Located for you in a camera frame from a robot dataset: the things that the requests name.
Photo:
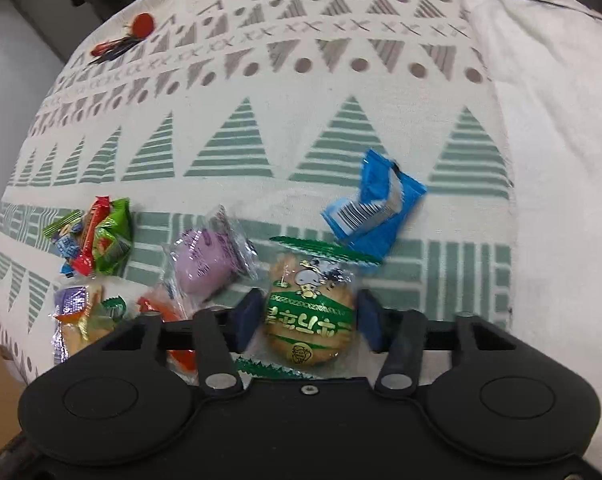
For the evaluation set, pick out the orange snack packet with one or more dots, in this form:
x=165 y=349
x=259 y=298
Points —
x=153 y=306

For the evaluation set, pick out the purple yellow cookie packet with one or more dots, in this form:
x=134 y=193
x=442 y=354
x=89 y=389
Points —
x=73 y=302

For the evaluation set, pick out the small blue candy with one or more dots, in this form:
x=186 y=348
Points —
x=65 y=247

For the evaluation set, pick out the purple snack packet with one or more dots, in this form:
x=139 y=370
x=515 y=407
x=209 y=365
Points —
x=201 y=265

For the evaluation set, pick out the red snack packet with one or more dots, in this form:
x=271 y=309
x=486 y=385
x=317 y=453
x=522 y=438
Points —
x=88 y=240

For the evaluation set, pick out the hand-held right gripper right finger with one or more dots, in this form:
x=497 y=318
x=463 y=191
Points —
x=370 y=322

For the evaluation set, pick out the clear green-edged cookie packet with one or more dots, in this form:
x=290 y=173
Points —
x=113 y=307

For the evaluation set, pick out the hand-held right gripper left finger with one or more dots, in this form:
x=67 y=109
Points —
x=246 y=317

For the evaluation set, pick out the green cookie packet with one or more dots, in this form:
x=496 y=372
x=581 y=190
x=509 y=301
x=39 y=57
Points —
x=311 y=320

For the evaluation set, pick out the green candy packet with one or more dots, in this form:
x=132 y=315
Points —
x=113 y=240

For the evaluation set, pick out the key bunch with red tag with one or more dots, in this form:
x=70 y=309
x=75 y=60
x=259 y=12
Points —
x=143 y=25

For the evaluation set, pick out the blue snack packet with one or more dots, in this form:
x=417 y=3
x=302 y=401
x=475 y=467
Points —
x=376 y=210

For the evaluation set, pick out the white plain cloth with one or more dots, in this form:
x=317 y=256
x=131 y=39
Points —
x=556 y=160

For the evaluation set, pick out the light green small packet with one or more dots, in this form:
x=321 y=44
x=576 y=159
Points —
x=63 y=222

